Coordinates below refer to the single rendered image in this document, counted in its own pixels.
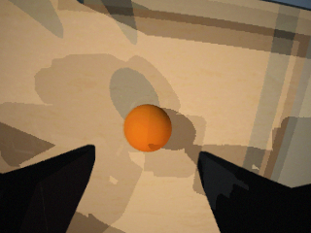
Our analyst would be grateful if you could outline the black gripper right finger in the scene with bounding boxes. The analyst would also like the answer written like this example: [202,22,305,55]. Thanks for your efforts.
[197,151,311,233]

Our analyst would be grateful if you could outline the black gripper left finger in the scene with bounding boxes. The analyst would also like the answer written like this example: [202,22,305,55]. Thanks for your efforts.
[0,145,95,233]

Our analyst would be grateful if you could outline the low clear corner walls with blue edges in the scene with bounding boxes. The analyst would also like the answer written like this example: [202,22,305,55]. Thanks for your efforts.
[81,0,311,188]

